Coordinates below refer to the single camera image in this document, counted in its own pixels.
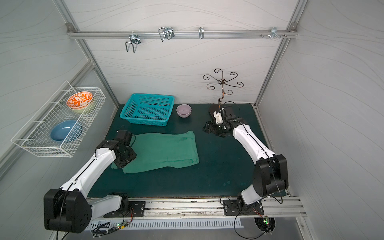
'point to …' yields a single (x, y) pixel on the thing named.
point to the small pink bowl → (183, 110)
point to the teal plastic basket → (148, 109)
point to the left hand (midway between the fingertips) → (131, 159)
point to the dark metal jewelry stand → (222, 81)
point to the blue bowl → (66, 130)
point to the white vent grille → (171, 225)
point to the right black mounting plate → (238, 207)
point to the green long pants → (157, 151)
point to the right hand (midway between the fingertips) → (209, 129)
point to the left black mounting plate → (137, 209)
